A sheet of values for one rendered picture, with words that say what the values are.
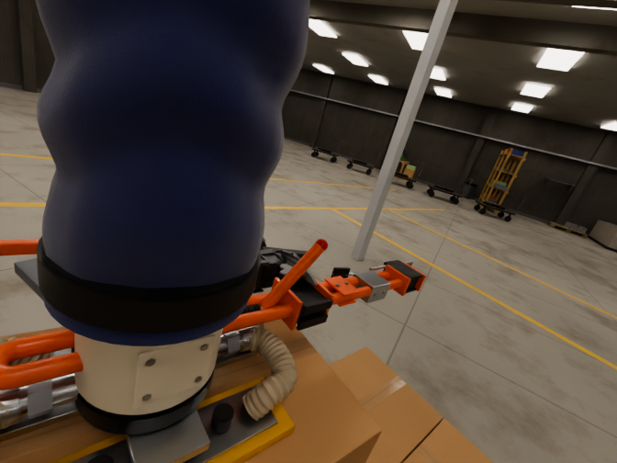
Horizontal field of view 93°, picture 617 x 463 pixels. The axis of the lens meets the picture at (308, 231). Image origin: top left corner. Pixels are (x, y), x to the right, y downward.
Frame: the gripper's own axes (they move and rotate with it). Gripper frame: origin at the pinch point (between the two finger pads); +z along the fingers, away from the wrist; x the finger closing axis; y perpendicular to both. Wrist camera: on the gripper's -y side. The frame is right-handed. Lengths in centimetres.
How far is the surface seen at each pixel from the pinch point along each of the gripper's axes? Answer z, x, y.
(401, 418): 11, -59, -56
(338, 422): 16.6, -13.0, 3.6
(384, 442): 12, -59, -42
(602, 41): -111, 265, -635
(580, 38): -139, 267, -624
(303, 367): 5.1, -12.8, 2.0
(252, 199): 8.7, 22.3, 22.7
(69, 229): 5.2, 18.1, 36.8
